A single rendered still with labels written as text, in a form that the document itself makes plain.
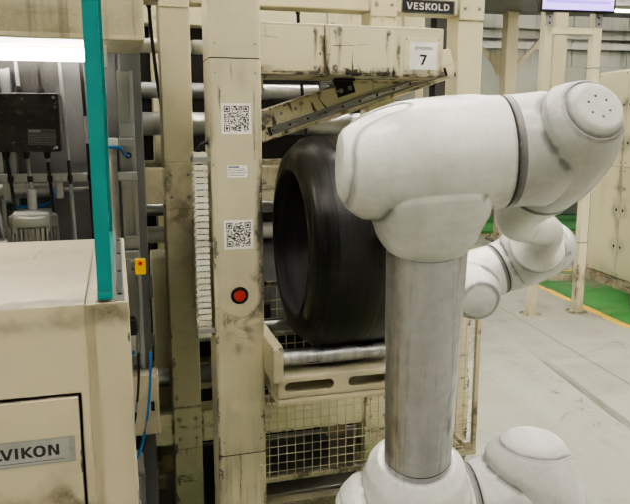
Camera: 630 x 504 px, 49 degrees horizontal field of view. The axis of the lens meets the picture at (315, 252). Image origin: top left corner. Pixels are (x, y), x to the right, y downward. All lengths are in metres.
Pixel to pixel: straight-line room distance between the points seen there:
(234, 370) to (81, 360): 0.95
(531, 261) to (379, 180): 0.63
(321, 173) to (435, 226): 0.94
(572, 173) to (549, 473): 0.51
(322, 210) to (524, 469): 0.81
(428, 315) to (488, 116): 0.25
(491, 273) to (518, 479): 0.39
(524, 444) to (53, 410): 0.69
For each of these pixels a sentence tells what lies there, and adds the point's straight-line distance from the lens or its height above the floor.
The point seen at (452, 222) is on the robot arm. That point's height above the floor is 1.39.
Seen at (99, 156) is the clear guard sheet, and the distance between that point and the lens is 0.92.
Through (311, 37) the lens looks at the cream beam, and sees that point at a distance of 2.10.
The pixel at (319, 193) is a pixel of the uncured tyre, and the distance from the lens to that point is 1.69.
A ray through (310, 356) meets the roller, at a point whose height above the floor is 0.91.
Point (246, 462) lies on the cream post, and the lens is 1.99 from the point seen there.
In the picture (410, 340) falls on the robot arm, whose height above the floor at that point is 1.22.
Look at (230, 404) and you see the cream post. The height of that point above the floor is 0.77.
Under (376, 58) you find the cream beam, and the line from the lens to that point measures 2.15.
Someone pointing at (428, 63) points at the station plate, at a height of 1.68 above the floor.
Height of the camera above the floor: 1.49
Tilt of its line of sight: 10 degrees down
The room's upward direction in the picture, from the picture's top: straight up
